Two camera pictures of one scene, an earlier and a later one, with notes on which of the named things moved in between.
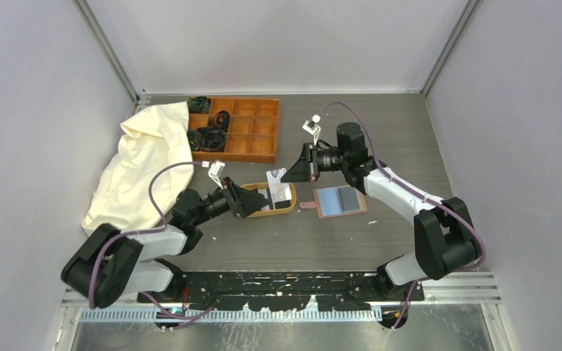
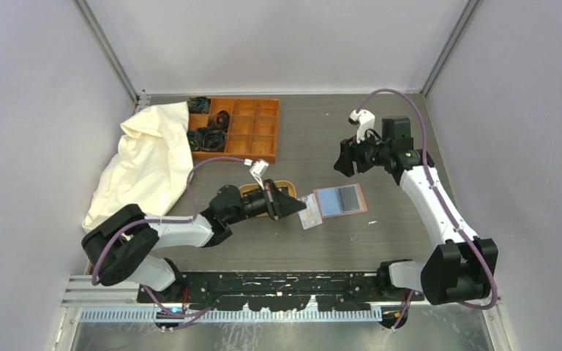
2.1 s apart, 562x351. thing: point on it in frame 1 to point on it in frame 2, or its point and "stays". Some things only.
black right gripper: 308,161 to 347,154
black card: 349,198 stays
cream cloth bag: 149,142 stays
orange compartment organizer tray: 252,133 stays
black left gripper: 240,201 to 278,203
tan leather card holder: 336,201 stays
